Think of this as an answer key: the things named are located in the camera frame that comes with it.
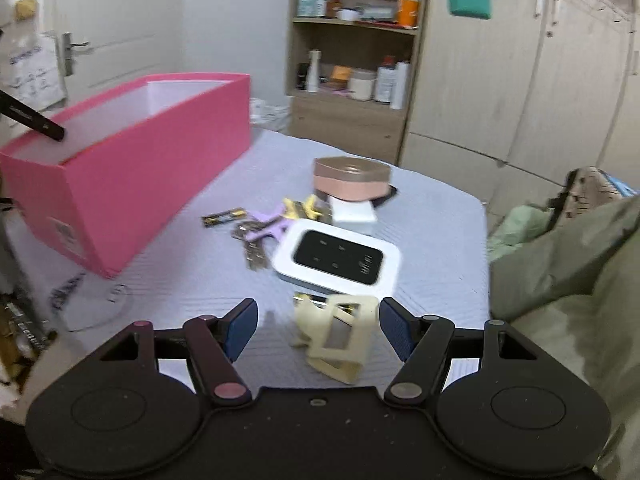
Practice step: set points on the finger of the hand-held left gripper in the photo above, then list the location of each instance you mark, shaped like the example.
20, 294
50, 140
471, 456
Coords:
35, 120

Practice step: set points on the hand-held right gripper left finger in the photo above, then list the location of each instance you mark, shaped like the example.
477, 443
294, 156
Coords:
241, 327

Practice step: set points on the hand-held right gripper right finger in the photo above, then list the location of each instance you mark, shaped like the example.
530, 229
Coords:
396, 330

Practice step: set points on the cream silicone case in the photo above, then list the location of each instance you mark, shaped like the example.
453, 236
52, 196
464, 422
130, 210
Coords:
350, 360

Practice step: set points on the white router with black screen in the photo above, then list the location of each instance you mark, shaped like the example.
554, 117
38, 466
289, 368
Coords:
335, 255

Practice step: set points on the pink cardboard box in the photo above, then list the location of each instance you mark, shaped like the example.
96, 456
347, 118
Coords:
130, 175

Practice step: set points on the white charger block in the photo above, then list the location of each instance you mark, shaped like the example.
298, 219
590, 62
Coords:
352, 215

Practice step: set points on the yellow hair clip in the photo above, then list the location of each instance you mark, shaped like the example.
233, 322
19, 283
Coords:
302, 207

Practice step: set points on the rose gold compact case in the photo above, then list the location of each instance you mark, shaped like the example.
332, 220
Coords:
350, 180

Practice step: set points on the white printed plastic bag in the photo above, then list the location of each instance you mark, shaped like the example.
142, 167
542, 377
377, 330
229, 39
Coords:
30, 70

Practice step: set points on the white patterned tablecloth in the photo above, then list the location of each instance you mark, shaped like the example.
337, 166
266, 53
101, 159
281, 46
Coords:
425, 240

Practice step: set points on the white door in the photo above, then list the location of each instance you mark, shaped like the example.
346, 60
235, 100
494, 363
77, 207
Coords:
125, 20

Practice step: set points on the light green cloth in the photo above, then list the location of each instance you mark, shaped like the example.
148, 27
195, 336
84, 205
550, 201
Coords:
515, 225

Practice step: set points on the olive green quilt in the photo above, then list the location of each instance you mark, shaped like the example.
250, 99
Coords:
575, 285

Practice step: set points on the wooden shelf cabinet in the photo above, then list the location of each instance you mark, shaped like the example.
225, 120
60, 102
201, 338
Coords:
350, 130

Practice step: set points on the white tissue package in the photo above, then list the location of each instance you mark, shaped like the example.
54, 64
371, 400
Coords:
270, 112

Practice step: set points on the patterned beige bag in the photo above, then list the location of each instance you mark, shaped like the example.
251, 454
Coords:
585, 185

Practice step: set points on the white tube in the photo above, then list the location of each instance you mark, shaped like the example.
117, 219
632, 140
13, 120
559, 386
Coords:
400, 85

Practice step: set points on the white spray can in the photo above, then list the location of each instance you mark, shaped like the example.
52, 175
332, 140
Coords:
385, 82

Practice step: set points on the pink flat packet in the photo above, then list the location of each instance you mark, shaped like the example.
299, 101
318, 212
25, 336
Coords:
335, 89

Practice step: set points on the black bottle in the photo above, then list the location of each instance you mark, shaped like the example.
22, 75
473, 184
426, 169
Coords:
303, 77

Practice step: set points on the orange box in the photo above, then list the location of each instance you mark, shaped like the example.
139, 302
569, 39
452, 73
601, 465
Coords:
340, 74

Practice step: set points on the slim white bottle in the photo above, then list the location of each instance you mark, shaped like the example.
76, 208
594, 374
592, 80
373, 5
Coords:
313, 72

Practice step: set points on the light wooden wardrobe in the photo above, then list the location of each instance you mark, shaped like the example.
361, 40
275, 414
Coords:
540, 85

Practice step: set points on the white teal jar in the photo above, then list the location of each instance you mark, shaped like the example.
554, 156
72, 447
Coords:
311, 2

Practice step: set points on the flat boxes stack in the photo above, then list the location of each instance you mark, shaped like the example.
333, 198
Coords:
377, 12

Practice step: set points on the small white cup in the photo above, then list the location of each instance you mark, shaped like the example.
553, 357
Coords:
349, 14

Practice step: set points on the orange cup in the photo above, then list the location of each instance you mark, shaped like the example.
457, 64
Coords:
407, 10

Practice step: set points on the brown bottle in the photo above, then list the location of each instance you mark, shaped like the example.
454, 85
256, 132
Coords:
334, 5

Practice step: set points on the yellow wall hook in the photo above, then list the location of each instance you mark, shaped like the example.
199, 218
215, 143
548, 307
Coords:
26, 8

